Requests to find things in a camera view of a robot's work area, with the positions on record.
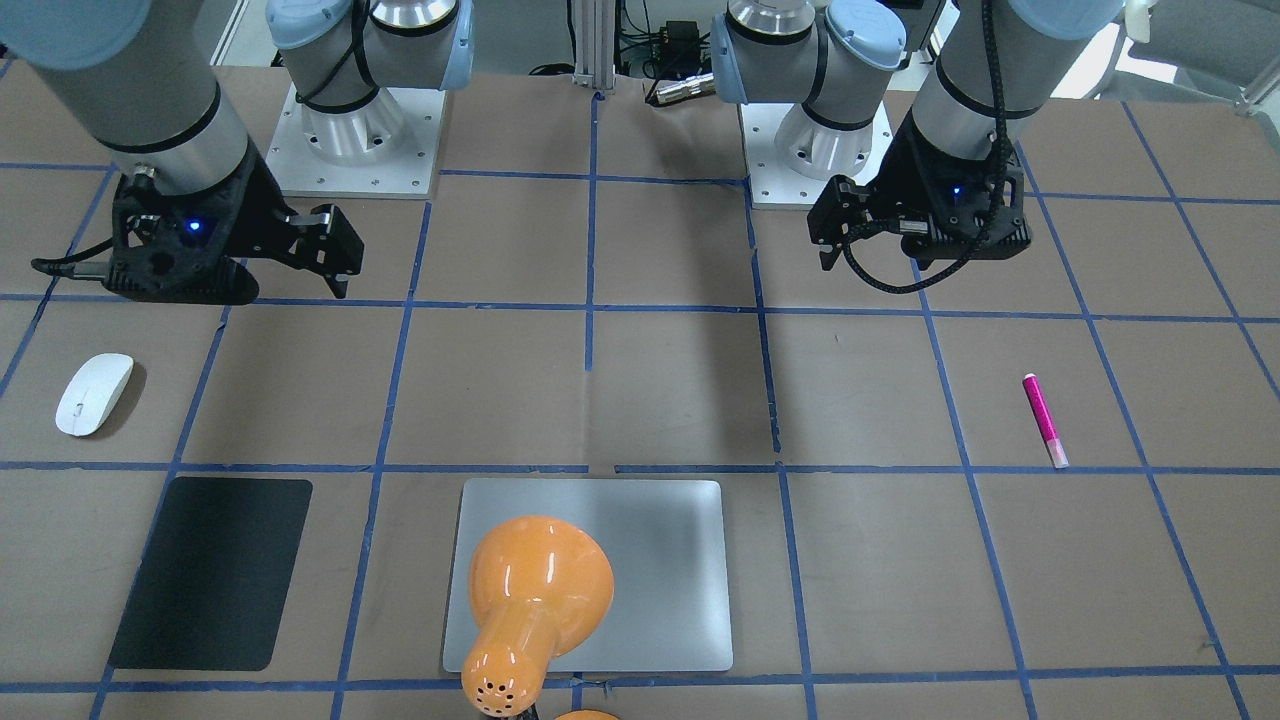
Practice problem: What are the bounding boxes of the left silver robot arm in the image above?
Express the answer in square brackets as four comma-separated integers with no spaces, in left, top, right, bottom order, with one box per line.
[709,1,1123,278]

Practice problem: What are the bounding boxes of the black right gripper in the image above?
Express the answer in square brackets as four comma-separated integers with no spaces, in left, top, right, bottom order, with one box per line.
[108,150,365,304]

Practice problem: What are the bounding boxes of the pink pen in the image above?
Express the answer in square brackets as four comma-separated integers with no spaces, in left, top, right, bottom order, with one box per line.
[1021,373,1070,470]

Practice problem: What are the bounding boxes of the orange desk lamp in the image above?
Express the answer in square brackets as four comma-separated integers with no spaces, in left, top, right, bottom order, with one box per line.
[461,515,614,719]

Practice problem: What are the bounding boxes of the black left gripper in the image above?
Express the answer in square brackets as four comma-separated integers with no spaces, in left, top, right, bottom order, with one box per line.
[808,118,1032,272]

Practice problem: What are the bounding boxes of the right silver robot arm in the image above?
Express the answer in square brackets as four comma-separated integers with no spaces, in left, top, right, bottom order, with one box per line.
[3,1,474,305]

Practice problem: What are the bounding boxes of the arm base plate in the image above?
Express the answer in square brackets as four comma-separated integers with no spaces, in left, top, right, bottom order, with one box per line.
[262,88,449,201]
[739,102,892,210]

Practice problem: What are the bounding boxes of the black mousepad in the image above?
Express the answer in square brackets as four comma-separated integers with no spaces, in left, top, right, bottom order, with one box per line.
[109,477,314,671]

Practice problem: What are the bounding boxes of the silver closed laptop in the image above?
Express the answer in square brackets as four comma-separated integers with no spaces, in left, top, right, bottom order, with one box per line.
[442,477,733,674]

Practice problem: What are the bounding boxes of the white computer mouse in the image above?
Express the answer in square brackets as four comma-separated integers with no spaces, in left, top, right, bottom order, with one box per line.
[54,354,134,437]

